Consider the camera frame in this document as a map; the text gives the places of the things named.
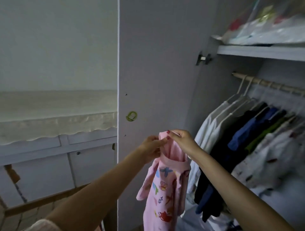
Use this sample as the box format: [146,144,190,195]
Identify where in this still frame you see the person's right hand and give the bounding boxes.
[166,129,202,158]

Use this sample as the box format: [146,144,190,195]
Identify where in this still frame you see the person's left hand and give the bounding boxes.
[139,135,168,165]

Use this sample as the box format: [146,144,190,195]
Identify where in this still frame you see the pink printed child's garment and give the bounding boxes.
[136,132,191,231]

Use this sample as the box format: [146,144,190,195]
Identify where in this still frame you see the person's left forearm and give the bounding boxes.
[45,149,153,231]

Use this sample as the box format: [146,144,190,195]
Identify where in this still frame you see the person's right forearm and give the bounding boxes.
[188,148,296,231]

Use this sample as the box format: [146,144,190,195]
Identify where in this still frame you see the green round door hook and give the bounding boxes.
[125,111,138,122]

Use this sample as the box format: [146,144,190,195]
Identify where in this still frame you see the white hanging shirt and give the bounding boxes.
[186,98,256,194]

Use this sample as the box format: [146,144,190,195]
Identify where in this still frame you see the white wardrobe door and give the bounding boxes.
[117,0,221,231]

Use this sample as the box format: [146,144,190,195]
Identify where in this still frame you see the blue hanging garment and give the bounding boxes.
[195,108,279,215]

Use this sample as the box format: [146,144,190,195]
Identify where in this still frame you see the row of white hangers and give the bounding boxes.
[225,74,305,134]

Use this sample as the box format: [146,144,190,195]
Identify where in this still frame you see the metal door hinge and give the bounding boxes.
[196,51,213,66]

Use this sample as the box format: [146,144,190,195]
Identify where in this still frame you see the green hanging garment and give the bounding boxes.
[245,115,296,155]

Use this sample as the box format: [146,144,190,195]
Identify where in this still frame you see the white patterned hanging garment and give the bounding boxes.
[231,120,305,198]

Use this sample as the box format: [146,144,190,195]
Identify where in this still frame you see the white scalloped mattress cover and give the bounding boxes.
[0,90,118,146]

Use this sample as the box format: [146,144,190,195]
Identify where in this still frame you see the wooden clothes rod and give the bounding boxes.
[232,72,305,96]

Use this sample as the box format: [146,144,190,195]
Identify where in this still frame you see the white wardrobe shelf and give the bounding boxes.
[217,45,305,62]

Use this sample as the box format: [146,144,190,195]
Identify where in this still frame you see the pink sleeve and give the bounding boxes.
[24,219,63,231]

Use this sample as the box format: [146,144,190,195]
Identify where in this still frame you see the clear plastic bags of clothes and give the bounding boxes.
[211,0,305,46]

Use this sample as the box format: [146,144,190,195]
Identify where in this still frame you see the white bed frame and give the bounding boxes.
[0,130,118,210]

